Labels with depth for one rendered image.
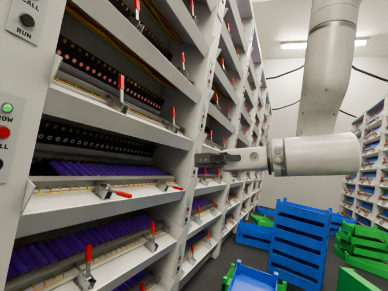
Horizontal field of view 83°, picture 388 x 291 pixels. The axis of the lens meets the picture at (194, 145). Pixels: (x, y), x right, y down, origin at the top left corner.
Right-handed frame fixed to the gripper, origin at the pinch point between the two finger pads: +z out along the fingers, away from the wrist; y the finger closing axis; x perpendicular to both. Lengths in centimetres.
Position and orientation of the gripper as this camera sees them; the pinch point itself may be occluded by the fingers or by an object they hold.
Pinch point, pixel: (205, 161)
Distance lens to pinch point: 55.1
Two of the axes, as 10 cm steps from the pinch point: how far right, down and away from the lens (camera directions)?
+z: -9.3, 0.8, 3.7
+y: 3.8, 1.3, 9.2
